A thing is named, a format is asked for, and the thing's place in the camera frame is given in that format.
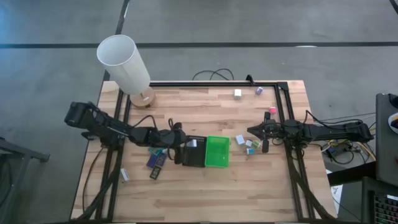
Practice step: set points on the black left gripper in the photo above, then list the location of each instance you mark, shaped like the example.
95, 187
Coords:
178, 155

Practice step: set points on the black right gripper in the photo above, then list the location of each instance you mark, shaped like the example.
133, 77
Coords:
266, 146

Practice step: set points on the green small sharpener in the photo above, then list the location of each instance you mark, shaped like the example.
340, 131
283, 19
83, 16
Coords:
256, 144

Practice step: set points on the teal small sharpener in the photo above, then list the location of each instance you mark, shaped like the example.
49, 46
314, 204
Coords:
250, 151

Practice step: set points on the purple-blue small digital clock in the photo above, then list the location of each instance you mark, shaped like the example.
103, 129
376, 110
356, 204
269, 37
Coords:
152, 161

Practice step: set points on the purple small sharpener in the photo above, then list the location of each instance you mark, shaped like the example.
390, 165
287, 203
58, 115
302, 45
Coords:
259, 90

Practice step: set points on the white small digital clock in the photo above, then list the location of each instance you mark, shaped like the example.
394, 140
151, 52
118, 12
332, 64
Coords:
124, 175

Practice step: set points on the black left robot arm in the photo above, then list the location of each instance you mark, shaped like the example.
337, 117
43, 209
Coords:
102, 123

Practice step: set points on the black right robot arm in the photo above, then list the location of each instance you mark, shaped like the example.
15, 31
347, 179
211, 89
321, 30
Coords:
326, 130

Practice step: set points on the black plastic slotted basket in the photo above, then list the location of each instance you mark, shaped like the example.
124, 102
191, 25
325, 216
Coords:
196, 158

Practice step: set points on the pink small sharpener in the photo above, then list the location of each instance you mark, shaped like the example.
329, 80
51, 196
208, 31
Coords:
272, 109

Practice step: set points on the green plastic slotted basket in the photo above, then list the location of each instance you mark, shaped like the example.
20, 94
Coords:
217, 152

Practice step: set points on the black power strip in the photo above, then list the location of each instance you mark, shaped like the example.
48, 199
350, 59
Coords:
334, 151

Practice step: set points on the white paper sheet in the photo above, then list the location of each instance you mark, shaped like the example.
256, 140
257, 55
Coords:
337, 193

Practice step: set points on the white cylinder table lamp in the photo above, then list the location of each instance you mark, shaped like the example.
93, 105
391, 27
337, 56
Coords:
124, 65

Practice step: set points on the black desk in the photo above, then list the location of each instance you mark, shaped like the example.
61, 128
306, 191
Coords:
351, 174

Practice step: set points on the dark grey desk panel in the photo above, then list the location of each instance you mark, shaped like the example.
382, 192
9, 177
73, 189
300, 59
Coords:
385, 149

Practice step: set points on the black object on desk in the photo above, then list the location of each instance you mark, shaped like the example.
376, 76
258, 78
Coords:
394, 100

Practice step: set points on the black laptop with lit keyboard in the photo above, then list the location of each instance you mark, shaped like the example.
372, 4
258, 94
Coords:
384, 207

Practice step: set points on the black side table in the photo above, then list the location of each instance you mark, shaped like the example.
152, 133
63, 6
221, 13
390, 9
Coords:
31, 154

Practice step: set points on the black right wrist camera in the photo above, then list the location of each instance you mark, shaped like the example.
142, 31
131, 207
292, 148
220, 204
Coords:
273, 126

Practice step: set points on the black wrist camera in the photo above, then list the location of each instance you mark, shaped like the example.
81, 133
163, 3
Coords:
177, 126
273, 126

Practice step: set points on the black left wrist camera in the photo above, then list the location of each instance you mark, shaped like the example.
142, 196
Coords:
177, 126

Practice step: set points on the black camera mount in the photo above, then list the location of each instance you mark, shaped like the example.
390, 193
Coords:
249, 79

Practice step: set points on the black aluminium table frame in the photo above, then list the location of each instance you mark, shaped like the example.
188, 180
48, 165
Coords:
217, 84

